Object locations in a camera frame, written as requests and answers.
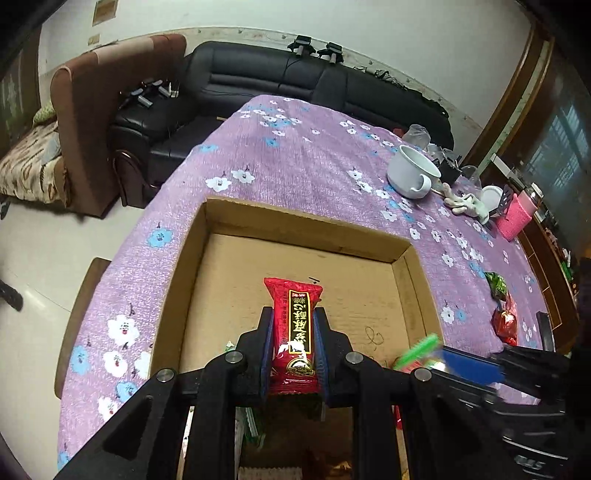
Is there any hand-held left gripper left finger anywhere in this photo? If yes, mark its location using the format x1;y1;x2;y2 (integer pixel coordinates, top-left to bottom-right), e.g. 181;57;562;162
55;305;275;480

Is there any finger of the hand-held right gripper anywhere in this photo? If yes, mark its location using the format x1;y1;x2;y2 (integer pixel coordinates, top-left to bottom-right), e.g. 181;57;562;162
433;368;500;403
441;347;506;385

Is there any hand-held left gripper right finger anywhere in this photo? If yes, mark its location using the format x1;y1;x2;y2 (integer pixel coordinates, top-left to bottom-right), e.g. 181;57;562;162
314;308;522;480

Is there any red long snack bar packet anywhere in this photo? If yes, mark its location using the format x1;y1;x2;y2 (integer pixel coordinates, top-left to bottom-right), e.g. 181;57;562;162
263;277;324;396

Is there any green white snack packet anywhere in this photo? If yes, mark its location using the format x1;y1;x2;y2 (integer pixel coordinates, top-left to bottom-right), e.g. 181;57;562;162
392;335;445;373

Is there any cardboard box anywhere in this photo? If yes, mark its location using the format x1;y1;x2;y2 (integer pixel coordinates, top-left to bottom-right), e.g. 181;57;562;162
148;196;447;480

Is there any dark red foil packet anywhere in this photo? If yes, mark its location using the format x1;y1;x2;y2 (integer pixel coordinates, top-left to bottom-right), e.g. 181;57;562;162
491;295;520;346

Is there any black smartphone in clear case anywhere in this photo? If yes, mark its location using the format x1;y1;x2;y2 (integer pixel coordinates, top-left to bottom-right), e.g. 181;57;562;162
537;312;557;353

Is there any green leaf-print snack packet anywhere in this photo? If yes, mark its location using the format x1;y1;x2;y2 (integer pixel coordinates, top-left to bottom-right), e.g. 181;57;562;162
484;271;509;299

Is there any white glove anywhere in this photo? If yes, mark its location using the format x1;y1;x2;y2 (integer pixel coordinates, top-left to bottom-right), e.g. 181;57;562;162
441;182;491;225

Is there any black phone stand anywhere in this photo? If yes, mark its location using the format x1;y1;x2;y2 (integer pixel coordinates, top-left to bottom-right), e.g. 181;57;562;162
496;185;516;217

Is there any white plastic cup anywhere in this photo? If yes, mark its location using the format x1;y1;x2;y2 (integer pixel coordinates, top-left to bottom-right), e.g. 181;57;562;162
480;185;504;217

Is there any small black box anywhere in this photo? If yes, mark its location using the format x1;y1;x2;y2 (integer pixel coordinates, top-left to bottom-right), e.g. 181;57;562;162
436;157;463;184

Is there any white mug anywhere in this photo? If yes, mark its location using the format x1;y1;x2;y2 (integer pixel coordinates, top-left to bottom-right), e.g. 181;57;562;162
387;144;443;199

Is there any purple floral tablecloth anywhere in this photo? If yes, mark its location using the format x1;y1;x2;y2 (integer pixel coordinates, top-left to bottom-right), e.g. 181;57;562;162
55;95;557;472

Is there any clear plastic bag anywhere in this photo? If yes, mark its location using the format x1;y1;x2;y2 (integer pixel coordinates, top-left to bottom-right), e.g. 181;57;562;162
401;124;433;149

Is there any black shoe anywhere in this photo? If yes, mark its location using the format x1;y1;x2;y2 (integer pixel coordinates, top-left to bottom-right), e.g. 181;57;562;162
0;277;24;311

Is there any wooden partition cabinet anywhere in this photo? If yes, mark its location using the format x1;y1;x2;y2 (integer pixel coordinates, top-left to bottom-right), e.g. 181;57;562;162
462;28;591;324

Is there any black leather sofa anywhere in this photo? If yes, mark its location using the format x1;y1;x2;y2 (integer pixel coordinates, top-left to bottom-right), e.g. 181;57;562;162
111;41;455;208

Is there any black clamp device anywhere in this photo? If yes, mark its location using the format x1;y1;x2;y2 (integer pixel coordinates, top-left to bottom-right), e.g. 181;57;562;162
318;41;345;64
287;34;319;56

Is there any patterned sofa cushion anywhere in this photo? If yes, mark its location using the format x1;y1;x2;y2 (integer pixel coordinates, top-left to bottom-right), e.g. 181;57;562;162
0;121;71;207

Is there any brown fabric sofa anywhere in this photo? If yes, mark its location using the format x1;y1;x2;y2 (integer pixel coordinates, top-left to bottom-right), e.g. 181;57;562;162
0;33;188;219

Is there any green pillow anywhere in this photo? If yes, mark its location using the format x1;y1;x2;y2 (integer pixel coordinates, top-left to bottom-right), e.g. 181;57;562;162
32;103;57;126

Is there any dark wooden chair frame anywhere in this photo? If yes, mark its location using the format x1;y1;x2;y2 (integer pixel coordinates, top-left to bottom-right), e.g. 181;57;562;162
108;148;160;209

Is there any dark framed wall panel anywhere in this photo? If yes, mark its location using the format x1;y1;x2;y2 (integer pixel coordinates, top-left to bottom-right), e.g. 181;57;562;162
0;28;43;141

